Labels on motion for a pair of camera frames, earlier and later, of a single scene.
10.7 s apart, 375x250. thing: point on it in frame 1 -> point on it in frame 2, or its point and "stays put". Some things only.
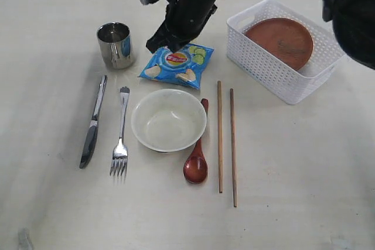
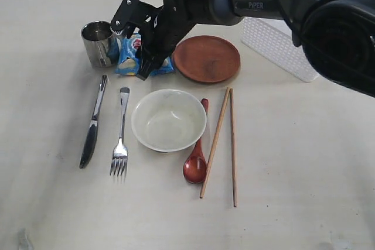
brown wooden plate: [288, 41] -> [206, 59]
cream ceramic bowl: [169, 120] stays put
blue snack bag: [186, 66] -> [122, 53]
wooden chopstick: [232, 103] stays put
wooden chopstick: [220, 133] -> [217, 131]
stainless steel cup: [115, 42] -> [96, 35]
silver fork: [120, 151] stays put
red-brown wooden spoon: [195, 167] stays put
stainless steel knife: [90, 141] stays put
